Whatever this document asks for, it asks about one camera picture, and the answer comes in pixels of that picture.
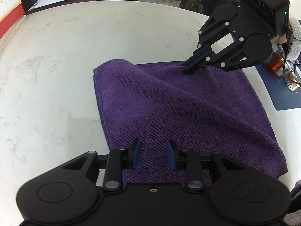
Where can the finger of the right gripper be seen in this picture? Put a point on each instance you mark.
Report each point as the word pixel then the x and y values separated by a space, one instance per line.
pixel 202 64
pixel 197 56

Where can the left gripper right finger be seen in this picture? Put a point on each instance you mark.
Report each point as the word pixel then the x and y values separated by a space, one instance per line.
pixel 189 161

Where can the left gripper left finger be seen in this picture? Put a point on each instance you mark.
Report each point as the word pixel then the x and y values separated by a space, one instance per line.
pixel 118 160

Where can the purple microfiber towel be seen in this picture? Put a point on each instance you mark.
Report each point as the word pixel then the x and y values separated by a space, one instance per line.
pixel 208 111

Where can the seated man in dark jacket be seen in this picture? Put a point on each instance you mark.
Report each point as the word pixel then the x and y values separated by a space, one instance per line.
pixel 289 43

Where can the patterned ceramic cup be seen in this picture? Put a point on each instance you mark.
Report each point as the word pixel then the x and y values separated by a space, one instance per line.
pixel 291 81

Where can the dark blue table mat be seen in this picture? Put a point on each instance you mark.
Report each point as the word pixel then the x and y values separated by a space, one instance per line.
pixel 282 98

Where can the red desk calendar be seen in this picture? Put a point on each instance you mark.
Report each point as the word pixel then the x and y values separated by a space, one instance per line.
pixel 11 11

